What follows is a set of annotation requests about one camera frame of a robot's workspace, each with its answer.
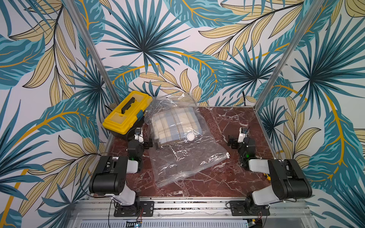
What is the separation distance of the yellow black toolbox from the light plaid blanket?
0.12 meters

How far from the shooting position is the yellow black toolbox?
2.90ft

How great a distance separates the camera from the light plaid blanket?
37.4 inches
